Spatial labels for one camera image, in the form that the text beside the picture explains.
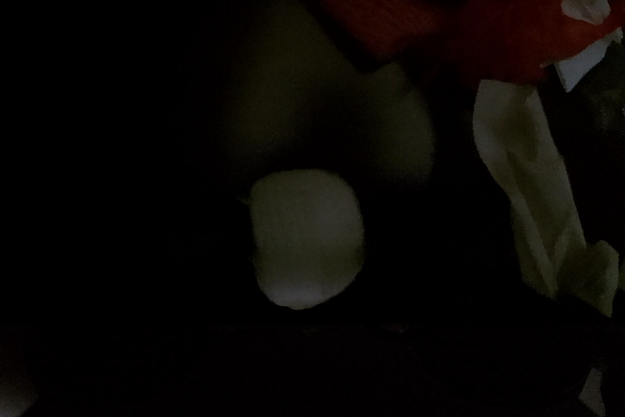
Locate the red mesh net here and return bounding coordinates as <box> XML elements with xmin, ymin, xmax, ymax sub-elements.
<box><xmin>292</xmin><ymin>0</ymin><xmax>625</xmax><ymax>86</ymax></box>

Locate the long crumpled white paper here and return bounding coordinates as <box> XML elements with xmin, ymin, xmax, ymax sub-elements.
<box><xmin>473</xmin><ymin>80</ymin><xmax>620</xmax><ymax>317</ymax></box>

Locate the pale rounded object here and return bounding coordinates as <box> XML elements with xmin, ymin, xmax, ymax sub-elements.
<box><xmin>249</xmin><ymin>169</ymin><xmax>366</xmax><ymax>310</ymax></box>

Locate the small white card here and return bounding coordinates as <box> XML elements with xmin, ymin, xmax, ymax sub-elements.
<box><xmin>557</xmin><ymin>29</ymin><xmax>623</xmax><ymax>93</ymax></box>

